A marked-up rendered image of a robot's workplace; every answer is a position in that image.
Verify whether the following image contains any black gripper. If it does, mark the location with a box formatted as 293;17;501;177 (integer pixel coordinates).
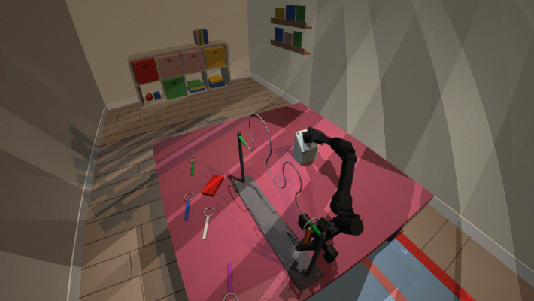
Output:
296;213;338;263

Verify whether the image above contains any red rectangular block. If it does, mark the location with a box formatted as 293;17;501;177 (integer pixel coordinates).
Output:
202;174;224;197

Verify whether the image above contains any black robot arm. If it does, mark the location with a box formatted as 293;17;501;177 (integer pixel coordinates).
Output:
302;126;364;240

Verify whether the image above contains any purple handle with grey loop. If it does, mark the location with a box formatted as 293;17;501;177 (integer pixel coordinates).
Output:
223;263;238;301

